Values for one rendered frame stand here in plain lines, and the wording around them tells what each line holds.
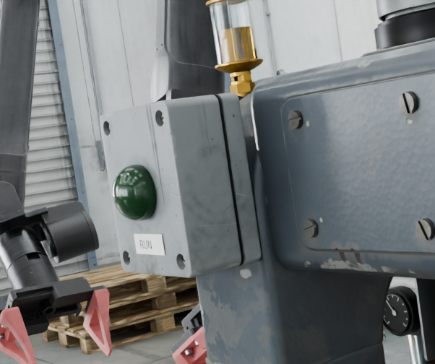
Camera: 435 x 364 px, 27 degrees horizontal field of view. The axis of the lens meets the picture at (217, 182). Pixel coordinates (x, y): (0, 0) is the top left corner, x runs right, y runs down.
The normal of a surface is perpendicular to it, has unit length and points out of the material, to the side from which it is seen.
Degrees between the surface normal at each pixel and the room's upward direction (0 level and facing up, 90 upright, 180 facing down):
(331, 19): 90
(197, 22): 75
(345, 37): 90
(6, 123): 62
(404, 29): 90
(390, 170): 90
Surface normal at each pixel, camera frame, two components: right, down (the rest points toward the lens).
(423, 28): -0.51, 0.12
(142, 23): 0.55, -0.04
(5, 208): 0.21, -0.43
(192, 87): 0.37, -0.22
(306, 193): -0.82, 0.15
